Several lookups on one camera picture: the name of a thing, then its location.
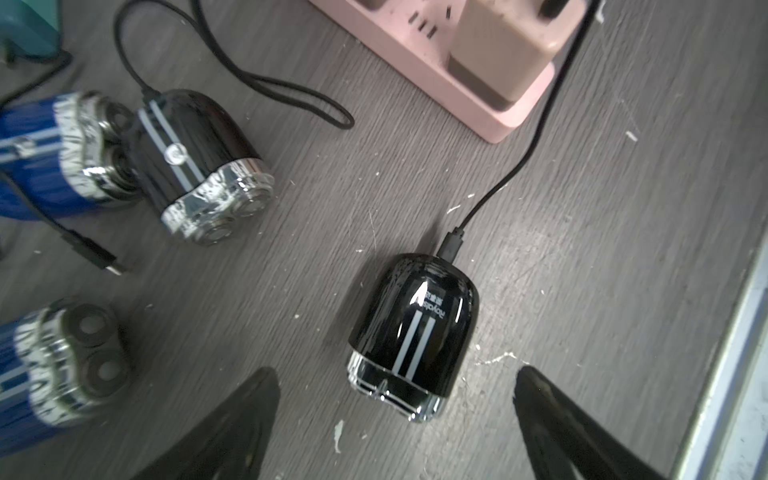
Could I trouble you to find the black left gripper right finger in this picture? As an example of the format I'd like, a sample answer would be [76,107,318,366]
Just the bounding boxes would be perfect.
[513,366,662,479]

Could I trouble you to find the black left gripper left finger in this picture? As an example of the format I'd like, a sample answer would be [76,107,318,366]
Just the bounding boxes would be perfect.
[134,367,281,479]

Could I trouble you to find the blue electric shaver white stripes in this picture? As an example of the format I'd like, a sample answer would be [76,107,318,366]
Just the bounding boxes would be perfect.
[1,299,131,457]

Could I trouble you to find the teal usb charger plug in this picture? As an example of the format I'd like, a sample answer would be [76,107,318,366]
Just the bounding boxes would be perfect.
[1,0,62,64]

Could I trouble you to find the pink power strip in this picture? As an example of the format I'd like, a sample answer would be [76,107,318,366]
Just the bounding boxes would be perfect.
[314,1,555,144]

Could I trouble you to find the aluminium frame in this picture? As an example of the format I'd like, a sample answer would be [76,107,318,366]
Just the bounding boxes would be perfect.
[671,236,767,479]

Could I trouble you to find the black cable of blue shaver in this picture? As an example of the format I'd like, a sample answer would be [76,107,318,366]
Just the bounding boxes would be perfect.
[0,50,128,277]

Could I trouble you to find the pink usb wall adapter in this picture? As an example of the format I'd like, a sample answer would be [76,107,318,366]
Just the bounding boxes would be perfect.
[447,0,587,111]

